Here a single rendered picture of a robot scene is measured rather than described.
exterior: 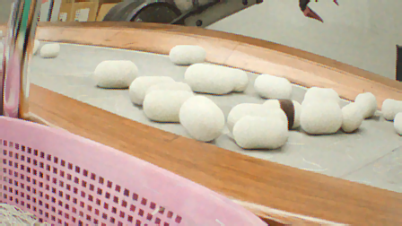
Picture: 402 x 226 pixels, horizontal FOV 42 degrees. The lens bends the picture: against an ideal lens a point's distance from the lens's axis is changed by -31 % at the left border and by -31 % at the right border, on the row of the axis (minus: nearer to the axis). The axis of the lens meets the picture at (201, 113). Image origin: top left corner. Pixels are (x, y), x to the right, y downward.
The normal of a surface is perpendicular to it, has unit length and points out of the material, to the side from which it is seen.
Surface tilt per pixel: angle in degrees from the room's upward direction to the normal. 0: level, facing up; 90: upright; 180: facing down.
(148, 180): 75
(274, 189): 0
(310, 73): 45
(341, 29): 90
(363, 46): 90
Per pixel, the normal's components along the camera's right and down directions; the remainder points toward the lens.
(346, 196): 0.08, -0.98
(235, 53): -0.43, -0.63
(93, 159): -0.51, -0.15
